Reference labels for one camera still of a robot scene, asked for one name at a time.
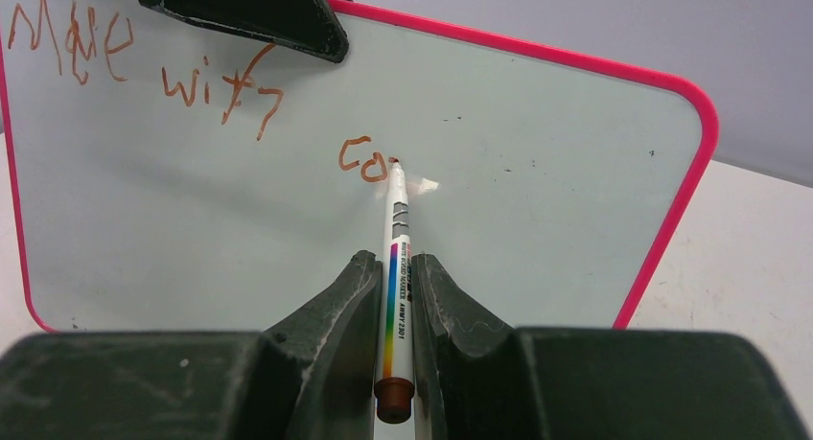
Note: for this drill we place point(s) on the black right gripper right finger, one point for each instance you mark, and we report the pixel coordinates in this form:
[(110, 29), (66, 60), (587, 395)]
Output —
[(479, 378)]

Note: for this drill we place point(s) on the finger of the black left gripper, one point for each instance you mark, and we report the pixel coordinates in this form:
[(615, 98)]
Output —
[(307, 26)]

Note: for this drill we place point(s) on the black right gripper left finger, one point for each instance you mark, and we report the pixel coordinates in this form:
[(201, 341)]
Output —
[(309, 376)]

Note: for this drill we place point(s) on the white whiteboard marker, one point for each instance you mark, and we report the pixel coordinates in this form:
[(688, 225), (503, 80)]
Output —
[(394, 386)]

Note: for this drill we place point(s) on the whiteboard with pink frame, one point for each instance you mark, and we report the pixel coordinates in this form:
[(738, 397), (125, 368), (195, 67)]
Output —
[(167, 177)]

